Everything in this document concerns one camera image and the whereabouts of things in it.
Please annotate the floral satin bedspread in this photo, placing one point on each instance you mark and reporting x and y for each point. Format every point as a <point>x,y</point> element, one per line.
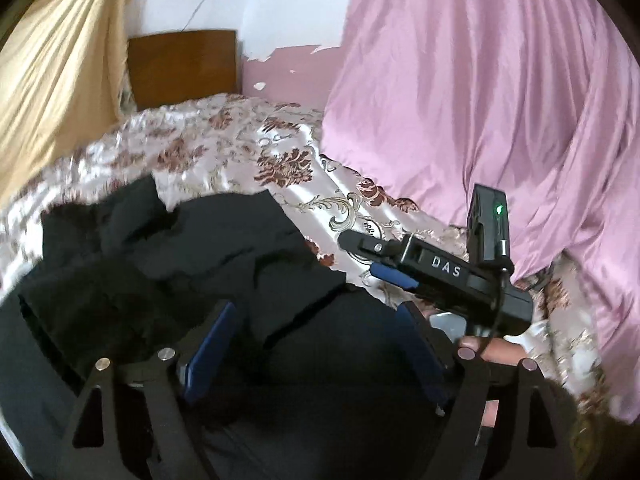
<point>227,143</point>

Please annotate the brown wooden headboard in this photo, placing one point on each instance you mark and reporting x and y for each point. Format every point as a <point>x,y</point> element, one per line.
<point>174,67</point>

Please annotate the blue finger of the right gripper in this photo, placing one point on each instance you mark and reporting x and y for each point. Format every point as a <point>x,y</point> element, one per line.
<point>392,276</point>

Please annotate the black large garment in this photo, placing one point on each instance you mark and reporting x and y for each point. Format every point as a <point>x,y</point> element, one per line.
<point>314,384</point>

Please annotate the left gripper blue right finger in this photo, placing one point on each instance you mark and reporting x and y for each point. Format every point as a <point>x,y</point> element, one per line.
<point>427,349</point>

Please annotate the black camera box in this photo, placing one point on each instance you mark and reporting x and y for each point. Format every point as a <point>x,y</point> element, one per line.
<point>487,229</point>

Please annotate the person's right hand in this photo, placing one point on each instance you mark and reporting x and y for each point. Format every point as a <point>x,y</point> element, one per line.
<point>495,350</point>

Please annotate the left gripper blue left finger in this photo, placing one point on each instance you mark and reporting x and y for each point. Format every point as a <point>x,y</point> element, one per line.
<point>203,349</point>

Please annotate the pink curtain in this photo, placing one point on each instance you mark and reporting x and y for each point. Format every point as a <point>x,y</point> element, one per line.
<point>538,98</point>

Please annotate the beige hanging cloth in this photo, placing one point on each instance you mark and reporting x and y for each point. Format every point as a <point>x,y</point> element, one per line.
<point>63,73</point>

